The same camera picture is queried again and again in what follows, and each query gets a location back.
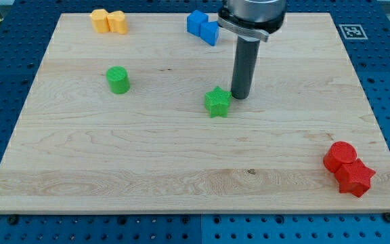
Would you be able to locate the green star block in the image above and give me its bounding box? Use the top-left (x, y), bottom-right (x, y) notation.
top-left (204, 86), bottom-right (232, 118)

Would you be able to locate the red star block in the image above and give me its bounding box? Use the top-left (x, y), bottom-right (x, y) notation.
top-left (334, 159), bottom-right (376, 197)

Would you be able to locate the wooden board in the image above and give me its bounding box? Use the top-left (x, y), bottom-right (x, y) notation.
top-left (0, 13), bottom-right (390, 214)

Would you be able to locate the green cylinder block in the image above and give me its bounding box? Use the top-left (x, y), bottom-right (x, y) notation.
top-left (106, 66), bottom-right (130, 94)

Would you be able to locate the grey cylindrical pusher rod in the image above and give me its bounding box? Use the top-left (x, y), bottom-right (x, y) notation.
top-left (230, 36), bottom-right (260, 100)

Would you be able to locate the blue cube block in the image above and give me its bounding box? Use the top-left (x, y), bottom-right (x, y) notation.
top-left (186, 10), bottom-right (209, 37)

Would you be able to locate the yellow heart block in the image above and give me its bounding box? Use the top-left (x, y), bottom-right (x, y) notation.
top-left (107, 10), bottom-right (129, 35)

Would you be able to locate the yellow pentagon block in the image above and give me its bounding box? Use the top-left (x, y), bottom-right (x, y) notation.
top-left (89, 9), bottom-right (110, 33)

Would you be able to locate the red cylinder block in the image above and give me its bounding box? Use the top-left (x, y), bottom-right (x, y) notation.
top-left (323, 141), bottom-right (357, 173)

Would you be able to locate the white fiducial marker tag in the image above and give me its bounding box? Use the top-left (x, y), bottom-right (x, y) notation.
top-left (339, 24), bottom-right (368, 40)

